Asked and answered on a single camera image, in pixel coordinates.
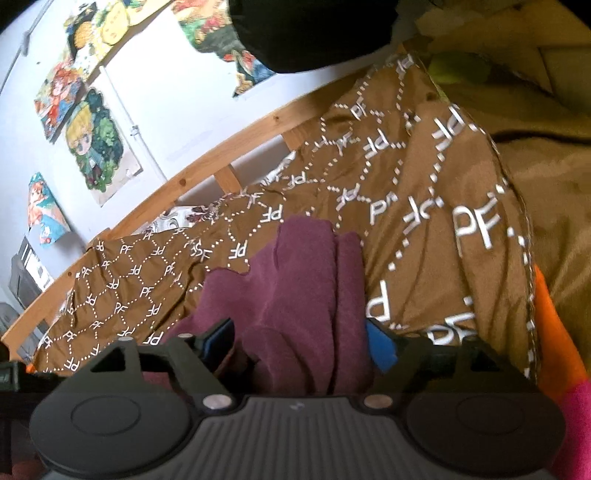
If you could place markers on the maroon long-sleeved shirt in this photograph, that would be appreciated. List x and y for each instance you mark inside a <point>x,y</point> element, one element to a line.
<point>300,286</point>

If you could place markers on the black storage unit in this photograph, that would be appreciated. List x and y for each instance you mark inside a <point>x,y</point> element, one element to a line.
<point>27,272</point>

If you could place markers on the black cloth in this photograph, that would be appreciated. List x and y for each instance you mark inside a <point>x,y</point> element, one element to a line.
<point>314,32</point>

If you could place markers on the blond figure wall poster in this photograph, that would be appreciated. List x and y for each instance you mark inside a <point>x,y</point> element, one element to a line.
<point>99,143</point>

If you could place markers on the orange cloth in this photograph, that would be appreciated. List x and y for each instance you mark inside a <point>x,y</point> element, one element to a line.
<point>554,332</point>

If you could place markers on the orange-haired figure wall poster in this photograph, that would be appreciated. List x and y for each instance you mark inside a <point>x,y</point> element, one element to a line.
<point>60,99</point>

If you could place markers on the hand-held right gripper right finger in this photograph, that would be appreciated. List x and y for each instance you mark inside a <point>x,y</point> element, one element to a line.
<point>381,347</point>

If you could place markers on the tan blanket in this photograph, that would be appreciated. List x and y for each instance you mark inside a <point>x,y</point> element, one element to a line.
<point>554,184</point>

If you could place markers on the pink cloth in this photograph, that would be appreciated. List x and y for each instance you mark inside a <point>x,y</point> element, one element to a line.
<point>575,434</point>

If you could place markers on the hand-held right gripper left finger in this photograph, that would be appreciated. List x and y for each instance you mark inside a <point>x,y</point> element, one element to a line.
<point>221,340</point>

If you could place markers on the colourful torn wall poster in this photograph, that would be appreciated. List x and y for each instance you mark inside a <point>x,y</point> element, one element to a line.
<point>217,32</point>

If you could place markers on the brown printed blanket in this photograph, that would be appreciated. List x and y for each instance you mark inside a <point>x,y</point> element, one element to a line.
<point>415,258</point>

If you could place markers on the yellow face wall poster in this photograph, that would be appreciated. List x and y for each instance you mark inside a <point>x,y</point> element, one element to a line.
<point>111,23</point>

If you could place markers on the green cloth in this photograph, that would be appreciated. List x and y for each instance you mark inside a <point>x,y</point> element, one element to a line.
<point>457,69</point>

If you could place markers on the white floral patterned cloth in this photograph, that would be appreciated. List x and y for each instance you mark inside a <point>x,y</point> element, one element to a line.
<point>175,221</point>

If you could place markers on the blue figure wall poster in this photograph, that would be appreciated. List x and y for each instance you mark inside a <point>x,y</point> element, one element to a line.
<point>44,212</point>

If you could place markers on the wooden bed frame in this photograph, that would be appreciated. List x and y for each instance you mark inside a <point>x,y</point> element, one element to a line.
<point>194,177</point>

